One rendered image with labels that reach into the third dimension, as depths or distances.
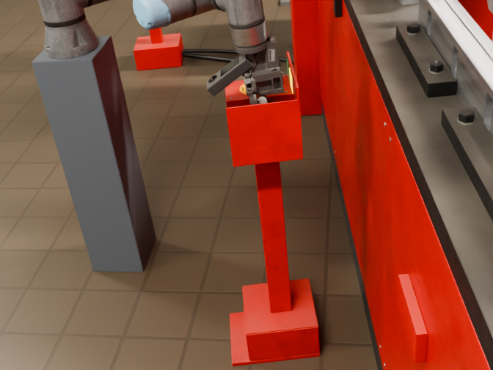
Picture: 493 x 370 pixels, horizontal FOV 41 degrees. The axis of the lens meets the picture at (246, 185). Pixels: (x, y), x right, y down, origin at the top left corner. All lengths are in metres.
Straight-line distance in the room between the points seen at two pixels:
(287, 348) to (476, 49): 1.01
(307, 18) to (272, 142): 1.47
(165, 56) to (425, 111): 2.63
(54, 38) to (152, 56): 1.83
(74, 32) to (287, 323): 1.00
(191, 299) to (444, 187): 1.27
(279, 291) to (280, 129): 0.55
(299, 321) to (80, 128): 0.85
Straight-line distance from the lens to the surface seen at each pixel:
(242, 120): 1.45
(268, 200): 1.65
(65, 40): 1.94
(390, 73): 1.39
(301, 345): 1.91
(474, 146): 1.09
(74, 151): 2.08
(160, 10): 1.37
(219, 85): 1.45
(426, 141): 1.16
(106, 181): 2.10
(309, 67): 2.99
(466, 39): 1.30
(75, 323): 2.19
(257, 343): 1.88
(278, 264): 1.79
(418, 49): 1.42
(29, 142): 3.28
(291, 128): 1.47
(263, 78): 1.43
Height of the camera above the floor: 1.46
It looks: 34 degrees down
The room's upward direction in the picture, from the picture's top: 7 degrees counter-clockwise
